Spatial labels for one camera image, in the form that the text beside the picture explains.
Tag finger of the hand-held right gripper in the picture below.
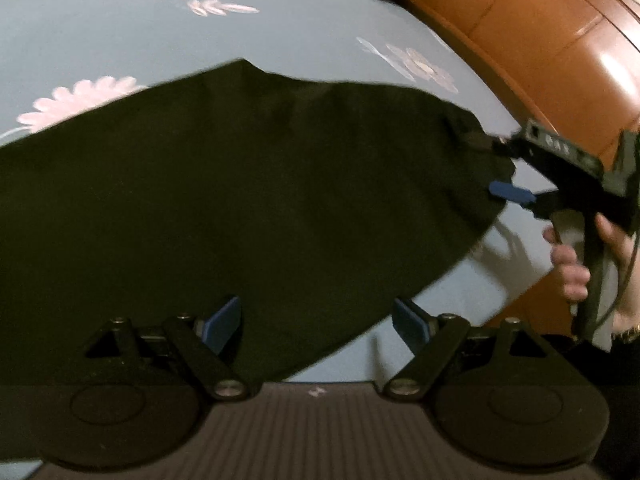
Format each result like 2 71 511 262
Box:
460 132 511 156
489 180 558 217

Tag person's right forearm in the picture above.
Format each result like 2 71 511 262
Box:
612 305 640 346

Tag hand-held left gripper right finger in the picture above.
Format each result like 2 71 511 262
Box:
382 297 573 403

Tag blue floral bed sheet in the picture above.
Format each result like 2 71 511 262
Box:
0 0 576 396

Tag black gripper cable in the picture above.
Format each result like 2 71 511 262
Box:
599 232 640 328

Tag person's right hand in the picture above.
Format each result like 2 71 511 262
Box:
544 215 640 311

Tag black pants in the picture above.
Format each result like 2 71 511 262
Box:
0 59 516 391

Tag wooden headboard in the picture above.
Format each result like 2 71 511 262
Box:
395 0 640 176

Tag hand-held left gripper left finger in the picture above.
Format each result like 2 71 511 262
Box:
82 296 248 402

